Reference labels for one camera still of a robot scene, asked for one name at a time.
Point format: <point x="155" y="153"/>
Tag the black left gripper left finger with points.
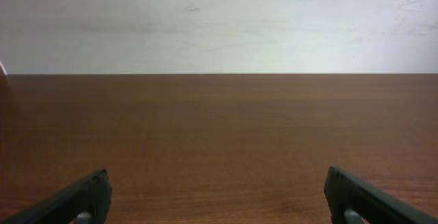
<point x="87" y="200"/>

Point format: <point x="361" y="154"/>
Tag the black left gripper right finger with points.
<point x="352" y="200"/>

